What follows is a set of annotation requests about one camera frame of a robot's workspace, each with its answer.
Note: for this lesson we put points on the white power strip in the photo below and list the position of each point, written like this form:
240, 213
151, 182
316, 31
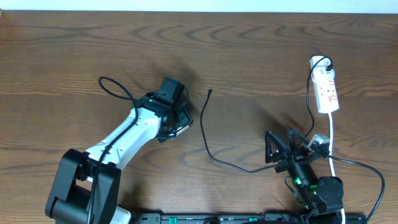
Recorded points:
325, 91

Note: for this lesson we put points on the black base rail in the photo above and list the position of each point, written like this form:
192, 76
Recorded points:
268, 217

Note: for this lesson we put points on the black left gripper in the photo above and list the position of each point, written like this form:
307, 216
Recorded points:
186, 121

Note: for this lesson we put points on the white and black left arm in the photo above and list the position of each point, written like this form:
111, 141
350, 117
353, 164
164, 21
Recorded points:
86, 185

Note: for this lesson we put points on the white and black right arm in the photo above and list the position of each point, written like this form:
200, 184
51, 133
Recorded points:
319, 195

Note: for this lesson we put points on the white USB charger adapter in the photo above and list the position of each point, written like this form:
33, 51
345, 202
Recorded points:
320, 73

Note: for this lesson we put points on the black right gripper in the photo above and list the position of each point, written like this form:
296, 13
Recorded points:
294, 157

